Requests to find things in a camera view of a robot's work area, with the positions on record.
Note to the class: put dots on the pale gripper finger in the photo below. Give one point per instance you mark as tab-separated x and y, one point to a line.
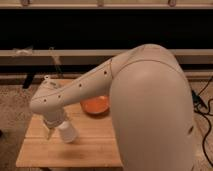
50	132

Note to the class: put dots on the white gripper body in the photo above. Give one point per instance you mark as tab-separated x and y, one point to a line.
54	119

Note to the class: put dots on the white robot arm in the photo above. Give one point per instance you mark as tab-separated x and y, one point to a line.
150	104

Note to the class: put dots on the orange bowl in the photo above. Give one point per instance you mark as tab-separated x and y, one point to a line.
95	106

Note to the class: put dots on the wooden table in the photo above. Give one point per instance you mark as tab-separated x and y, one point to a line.
95	148

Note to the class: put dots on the grey horizontal rail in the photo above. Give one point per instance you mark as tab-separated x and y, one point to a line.
184	56

